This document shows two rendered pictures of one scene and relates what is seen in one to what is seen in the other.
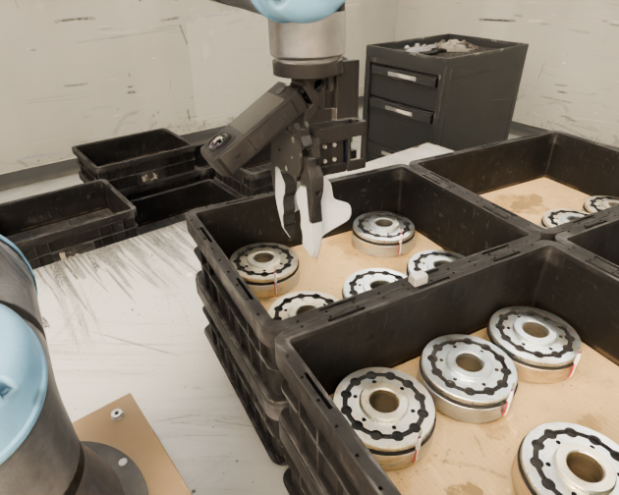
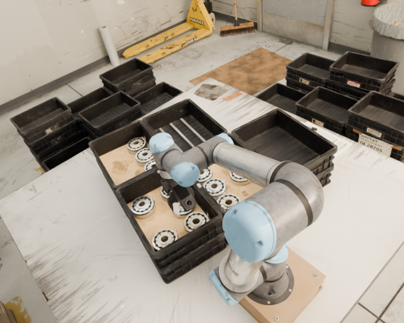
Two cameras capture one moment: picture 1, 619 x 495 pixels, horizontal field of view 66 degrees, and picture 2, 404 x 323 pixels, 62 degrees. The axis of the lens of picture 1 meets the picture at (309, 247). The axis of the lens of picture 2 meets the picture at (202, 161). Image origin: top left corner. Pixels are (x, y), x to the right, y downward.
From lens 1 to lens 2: 1.13 m
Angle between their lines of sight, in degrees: 66
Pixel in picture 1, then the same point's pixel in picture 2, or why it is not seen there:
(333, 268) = (161, 222)
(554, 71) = not seen: outside the picture
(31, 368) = not seen: hidden behind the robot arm
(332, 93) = not seen: hidden behind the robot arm
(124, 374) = (190, 310)
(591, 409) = (219, 170)
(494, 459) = (235, 188)
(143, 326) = (161, 314)
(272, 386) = (219, 231)
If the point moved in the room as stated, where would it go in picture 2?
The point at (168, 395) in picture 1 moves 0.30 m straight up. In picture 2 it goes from (200, 289) to (188, 247)
